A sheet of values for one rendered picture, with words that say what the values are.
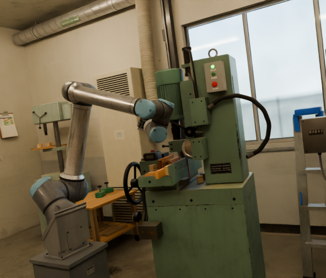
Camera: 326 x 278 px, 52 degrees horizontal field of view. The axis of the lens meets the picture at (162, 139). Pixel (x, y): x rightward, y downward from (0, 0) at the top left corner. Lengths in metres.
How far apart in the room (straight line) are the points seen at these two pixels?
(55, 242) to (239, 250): 0.98
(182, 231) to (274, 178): 1.54
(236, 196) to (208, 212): 0.19
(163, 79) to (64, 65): 2.71
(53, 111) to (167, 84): 2.29
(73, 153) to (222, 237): 0.98
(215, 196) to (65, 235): 0.83
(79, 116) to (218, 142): 0.82
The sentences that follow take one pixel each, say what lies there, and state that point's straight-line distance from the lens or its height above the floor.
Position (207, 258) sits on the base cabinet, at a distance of 2.01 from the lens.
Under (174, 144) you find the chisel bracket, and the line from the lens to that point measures 2.09.
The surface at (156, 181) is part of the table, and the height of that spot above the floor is 0.87.
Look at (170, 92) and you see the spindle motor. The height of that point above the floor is 1.36.
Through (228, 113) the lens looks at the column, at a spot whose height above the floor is 1.19.
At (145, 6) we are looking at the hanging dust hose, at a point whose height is 2.39.
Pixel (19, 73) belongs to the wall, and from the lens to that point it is 5.08.
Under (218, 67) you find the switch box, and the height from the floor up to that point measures 1.45.
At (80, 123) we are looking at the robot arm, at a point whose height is 1.25.
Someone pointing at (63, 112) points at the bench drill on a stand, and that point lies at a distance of 4.02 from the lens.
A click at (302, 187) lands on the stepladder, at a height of 0.62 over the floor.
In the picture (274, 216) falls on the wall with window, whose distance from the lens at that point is 3.43.
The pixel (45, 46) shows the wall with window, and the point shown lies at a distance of 4.90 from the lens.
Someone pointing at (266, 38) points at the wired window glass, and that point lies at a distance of 3.38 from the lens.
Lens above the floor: 1.20
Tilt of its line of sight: 3 degrees down
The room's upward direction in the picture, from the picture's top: 7 degrees counter-clockwise
